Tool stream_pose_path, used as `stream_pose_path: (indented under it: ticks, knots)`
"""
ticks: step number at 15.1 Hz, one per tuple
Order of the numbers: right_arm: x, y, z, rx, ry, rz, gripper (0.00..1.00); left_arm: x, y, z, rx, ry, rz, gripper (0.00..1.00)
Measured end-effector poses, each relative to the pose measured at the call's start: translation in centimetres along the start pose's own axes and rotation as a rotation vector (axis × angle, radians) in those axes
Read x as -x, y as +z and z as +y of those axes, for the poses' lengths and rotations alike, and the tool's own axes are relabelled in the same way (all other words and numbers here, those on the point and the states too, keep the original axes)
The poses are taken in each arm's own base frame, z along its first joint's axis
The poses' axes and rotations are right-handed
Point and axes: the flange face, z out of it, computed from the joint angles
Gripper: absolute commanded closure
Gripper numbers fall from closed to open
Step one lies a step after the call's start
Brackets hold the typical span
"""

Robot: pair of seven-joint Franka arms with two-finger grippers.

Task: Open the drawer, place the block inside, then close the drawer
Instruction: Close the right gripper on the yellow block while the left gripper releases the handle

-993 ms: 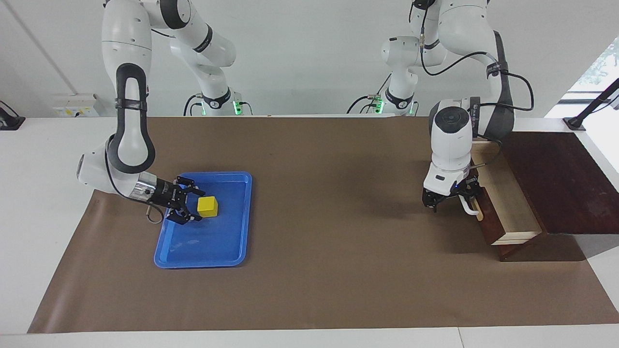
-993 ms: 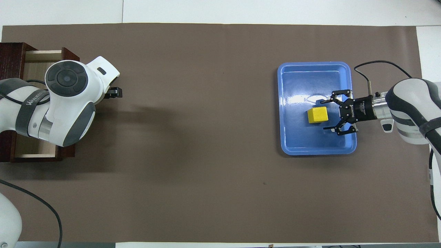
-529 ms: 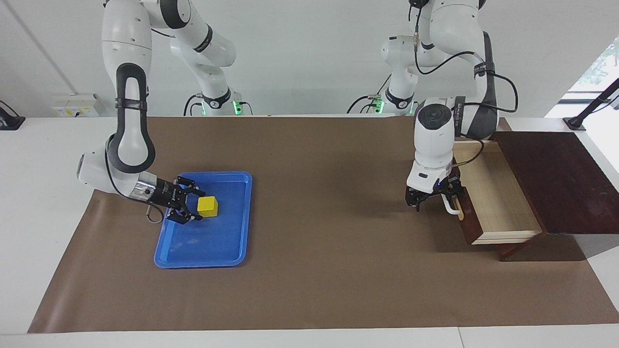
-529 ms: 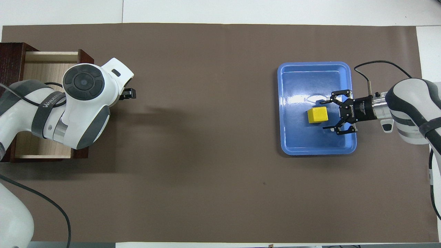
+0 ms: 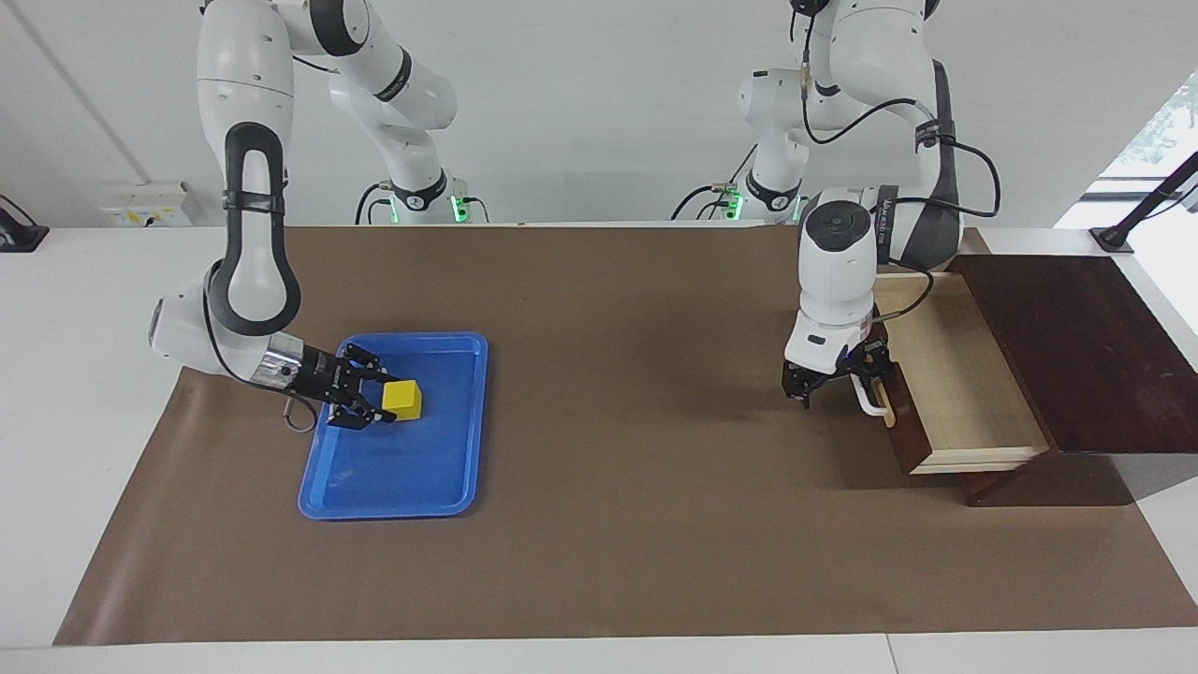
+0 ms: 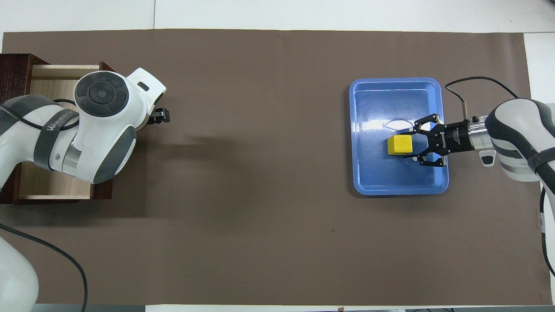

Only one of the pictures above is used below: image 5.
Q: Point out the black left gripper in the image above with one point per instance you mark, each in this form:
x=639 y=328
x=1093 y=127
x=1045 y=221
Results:
x=828 y=373

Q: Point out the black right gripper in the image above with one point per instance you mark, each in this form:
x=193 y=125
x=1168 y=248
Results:
x=323 y=379

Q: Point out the yellow block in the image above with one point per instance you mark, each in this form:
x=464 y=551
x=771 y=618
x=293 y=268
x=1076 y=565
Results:
x=404 y=400

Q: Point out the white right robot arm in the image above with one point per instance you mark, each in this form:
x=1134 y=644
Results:
x=248 y=75

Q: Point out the blue plastic tray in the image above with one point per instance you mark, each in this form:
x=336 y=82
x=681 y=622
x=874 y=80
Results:
x=402 y=468

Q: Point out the dark wooden cabinet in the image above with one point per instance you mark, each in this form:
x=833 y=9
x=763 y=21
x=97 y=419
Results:
x=1086 y=346

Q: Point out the brown table mat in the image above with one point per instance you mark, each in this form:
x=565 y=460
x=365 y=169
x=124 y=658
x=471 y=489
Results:
x=608 y=524

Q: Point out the black clamp stand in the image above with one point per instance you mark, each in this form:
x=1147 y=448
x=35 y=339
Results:
x=1137 y=211

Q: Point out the bright window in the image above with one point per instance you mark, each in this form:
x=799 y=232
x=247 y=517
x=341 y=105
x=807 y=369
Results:
x=1156 y=140

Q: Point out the white wall socket box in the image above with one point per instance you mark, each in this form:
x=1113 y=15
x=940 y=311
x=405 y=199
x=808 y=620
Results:
x=145 y=204

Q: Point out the black desk mount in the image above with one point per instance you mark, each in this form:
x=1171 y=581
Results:
x=19 y=234

